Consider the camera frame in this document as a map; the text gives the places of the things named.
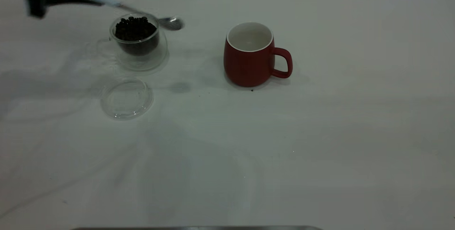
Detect red ceramic mug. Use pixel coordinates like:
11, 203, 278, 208
223, 22, 293, 88

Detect steel spoon with white handle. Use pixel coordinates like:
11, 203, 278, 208
71, 0, 184, 31

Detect clear double-wall glass cup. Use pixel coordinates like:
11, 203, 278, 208
97, 12, 168, 71

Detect dark coffee beans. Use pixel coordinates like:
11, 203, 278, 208
115, 16, 159, 55

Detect clear round glass lid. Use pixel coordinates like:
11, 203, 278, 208
101, 78, 154, 119

